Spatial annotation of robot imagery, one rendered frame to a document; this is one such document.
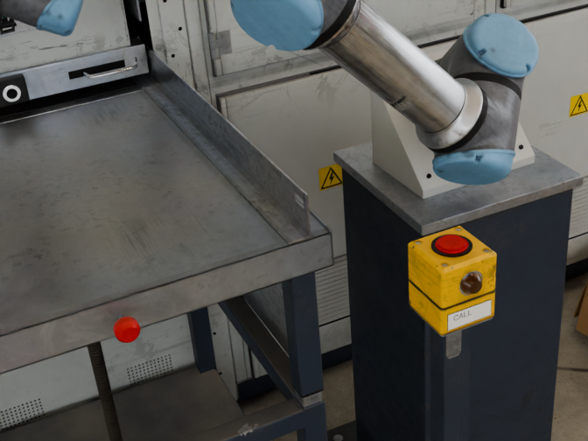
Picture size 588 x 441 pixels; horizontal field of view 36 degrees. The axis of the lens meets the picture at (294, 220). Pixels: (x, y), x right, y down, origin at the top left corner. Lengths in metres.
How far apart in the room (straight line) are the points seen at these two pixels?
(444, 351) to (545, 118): 1.24
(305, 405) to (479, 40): 0.62
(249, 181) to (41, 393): 0.87
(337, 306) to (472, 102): 1.03
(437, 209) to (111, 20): 0.74
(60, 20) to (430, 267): 0.62
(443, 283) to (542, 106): 1.28
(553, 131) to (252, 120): 0.83
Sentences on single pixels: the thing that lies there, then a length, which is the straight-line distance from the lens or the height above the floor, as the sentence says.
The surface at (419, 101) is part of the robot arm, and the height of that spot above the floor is 1.00.
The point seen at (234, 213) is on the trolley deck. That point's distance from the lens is 1.33.
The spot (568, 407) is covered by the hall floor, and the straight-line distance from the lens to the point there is 2.28.
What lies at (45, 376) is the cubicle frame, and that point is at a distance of 2.07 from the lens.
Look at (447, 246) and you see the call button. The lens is 1.12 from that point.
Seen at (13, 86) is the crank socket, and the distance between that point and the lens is 1.78.
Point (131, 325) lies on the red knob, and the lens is 1.17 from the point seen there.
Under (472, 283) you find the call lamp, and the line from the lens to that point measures 1.10.
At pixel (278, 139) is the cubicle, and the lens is 1.96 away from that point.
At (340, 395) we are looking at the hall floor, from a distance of 2.28.
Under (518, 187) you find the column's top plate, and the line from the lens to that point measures 1.58.
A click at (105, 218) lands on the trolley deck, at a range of 1.38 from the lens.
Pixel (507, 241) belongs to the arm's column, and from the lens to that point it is 1.60.
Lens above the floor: 1.50
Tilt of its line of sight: 30 degrees down
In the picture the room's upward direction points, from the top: 5 degrees counter-clockwise
